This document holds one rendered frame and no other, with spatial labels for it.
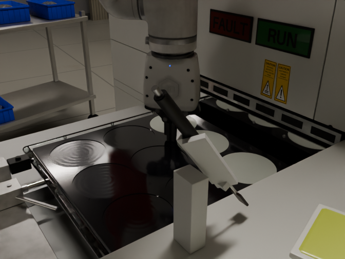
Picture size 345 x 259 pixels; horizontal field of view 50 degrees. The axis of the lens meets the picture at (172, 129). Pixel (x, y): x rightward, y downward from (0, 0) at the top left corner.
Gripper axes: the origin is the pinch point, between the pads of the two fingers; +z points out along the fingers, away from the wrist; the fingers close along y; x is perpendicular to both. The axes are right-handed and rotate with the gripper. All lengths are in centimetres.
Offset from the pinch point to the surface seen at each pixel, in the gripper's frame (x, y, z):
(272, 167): -6.4, 19.2, 2.0
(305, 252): -39.8, 19.7, -11.3
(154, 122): 6.3, -5.4, 2.0
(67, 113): 187, -133, 92
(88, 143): -5.4, -15.5, 2.1
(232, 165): -7.1, 12.4, 2.0
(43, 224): -20.4, -17.4, 10.0
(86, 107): 203, -123, 92
